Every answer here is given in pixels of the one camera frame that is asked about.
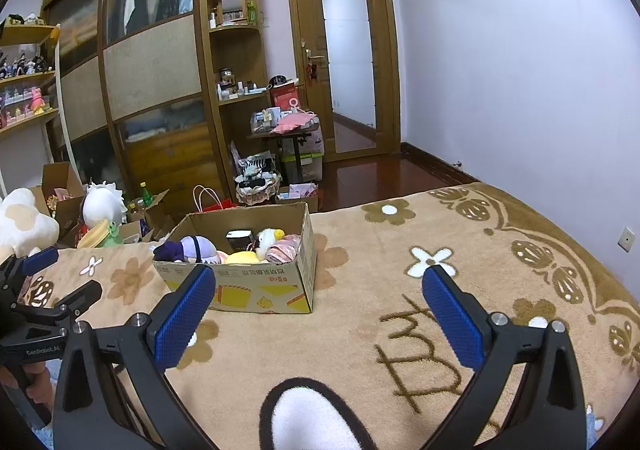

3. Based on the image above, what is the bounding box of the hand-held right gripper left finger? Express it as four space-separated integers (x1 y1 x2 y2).
52 264 217 450

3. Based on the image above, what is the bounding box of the small side table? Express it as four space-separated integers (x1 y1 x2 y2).
247 123 321 186

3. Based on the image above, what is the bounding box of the white curved pole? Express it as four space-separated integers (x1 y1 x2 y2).
52 25 83 176

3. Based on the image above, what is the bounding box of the wooden door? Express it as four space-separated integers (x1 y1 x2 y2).
284 0 403 163

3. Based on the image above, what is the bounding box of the white-haired doll plush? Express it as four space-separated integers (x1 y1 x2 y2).
159 235 223 265

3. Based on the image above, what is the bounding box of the person's left hand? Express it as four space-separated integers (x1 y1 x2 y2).
0 362 55 426

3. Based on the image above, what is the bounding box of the large white-haired plush head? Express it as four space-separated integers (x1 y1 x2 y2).
81 181 128 231

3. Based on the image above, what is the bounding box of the pile of small boxes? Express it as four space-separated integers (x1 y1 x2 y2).
250 108 283 133

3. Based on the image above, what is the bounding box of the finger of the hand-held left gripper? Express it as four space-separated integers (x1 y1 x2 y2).
15 280 103 331
0 247 60 303

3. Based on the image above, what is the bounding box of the translucent storage bin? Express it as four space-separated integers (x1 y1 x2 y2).
280 130 326 183

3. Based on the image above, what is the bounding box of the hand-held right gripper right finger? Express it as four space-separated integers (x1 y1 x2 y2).
417 264 587 450

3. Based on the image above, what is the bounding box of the red paper bag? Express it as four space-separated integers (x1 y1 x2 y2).
194 185 235 215

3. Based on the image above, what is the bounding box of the white duck plush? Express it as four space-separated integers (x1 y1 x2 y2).
254 227 286 256

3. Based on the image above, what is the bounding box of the pink cloth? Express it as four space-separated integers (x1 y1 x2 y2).
270 111 320 135

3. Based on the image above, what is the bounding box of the pink plush toy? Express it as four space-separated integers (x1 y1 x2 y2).
265 236 302 265

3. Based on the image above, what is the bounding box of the printed cardboard box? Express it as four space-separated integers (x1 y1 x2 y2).
152 201 317 315

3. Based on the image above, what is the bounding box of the open brown cardboard box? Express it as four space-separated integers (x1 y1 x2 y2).
30 161 86 241
125 189 176 241

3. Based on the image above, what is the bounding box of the beige floral blanket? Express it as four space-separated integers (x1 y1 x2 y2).
30 181 640 450

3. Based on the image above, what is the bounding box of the red box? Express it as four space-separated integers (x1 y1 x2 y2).
270 80 303 113

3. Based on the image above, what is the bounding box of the small cardboard box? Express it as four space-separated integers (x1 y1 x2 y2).
275 183 319 211

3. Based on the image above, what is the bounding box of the wooden corner shelf unit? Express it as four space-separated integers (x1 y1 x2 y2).
200 0 273 201

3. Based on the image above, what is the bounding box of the yellow bear plush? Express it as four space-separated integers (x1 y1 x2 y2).
224 250 263 265

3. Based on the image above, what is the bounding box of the black box-shaped item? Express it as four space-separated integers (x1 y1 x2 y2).
225 229 257 255

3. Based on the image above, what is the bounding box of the wooden wall shelf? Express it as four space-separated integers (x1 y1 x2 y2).
0 13 61 133

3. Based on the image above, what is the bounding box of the white tan cow plush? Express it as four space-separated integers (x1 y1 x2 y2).
0 187 61 258

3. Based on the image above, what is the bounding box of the wooden wardrobe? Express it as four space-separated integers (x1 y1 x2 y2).
42 0 226 211

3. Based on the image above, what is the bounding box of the lace-trimmed basket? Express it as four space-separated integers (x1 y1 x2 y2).
236 175 283 205

